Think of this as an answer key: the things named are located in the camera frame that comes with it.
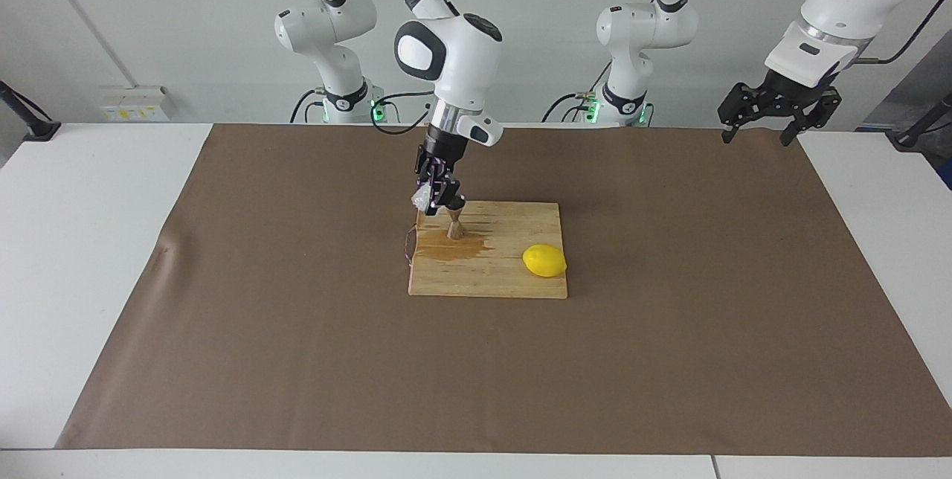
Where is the brown paper table mat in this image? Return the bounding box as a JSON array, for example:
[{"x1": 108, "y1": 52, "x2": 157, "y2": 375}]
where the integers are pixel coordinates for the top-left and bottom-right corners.
[{"x1": 56, "y1": 123, "x2": 952, "y2": 457}]

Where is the black clamp stand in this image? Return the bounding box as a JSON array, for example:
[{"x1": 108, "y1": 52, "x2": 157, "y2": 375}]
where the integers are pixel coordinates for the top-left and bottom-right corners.
[
  {"x1": 0, "y1": 80, "x2": 62, "y2": 142},
  {"x1": 889, "y1": 92, "x2": 952, "y2": 152}
]

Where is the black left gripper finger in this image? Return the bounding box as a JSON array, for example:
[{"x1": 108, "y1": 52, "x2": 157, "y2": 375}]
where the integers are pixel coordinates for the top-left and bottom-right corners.
[
  {"x1": 718, "y1": 83, "x2": 771, "y2": 144},
  {"x1": 779, "y1": 89, "x2": 843, "y2": 147}
]

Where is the black right base cable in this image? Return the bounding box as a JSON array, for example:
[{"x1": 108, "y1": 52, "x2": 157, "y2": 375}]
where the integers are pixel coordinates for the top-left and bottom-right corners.
[{"x1": 290, "y1": 89, "x2": 328, "y2": 124}]

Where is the black base cable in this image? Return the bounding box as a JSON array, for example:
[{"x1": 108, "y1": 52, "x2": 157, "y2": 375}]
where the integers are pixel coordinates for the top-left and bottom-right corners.
[
  {"x1": 541, "y1": 62, "x2": 612, "y2": 124},
  {"x1": 290, "y1": 89, "x2": 328, "y2": 124}
]

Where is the black left base cable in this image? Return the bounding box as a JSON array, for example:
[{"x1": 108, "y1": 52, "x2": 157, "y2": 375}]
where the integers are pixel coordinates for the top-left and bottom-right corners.
[{"x1": 541, "y1": 62, "x2": 612, "y2": 124}]

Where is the wooden cutting board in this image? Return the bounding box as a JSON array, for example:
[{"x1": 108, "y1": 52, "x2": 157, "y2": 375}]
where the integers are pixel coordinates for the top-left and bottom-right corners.
[{"x1": 404, "y1": 200, "x2": 568, "y2": 299}]

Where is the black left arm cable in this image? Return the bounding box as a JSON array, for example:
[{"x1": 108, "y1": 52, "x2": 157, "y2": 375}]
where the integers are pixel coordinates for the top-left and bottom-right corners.
[{"x1": 688, "y1": 0, "x2": 952, "y2": 65}]

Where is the white wall socket box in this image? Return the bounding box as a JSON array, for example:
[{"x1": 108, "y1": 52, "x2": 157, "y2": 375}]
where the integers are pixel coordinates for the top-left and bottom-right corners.
[{"x1": 99, "y1": 86, "x2": 173, "y2": 121}]

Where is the yellow lemon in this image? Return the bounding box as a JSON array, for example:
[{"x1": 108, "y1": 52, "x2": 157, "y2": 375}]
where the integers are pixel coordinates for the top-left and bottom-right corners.
[{"x1": 522, "y1": 244, "x2": 567, "y2": 277}]

